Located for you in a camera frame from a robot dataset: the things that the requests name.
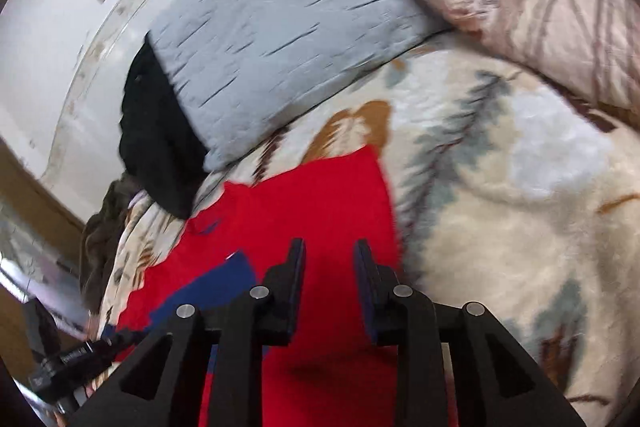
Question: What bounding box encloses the dark brown fuzzy blanket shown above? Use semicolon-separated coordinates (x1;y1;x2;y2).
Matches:
79;172;141;315

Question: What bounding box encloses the red and blue knit sweater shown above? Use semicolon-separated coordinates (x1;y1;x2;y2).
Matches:
117;148;400;426

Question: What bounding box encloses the grey quilted pillow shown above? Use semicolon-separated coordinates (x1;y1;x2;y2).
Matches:
146;0;445;172

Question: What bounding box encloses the black garment pile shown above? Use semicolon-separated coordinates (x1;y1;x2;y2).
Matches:
118;40;206;220

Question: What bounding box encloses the cream leaf-pattern fleece blanket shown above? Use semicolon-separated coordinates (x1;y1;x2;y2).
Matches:
96;31;640;427

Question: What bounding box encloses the wooden glass-door wardrobe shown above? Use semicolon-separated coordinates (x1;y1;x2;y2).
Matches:
1;144;89;386

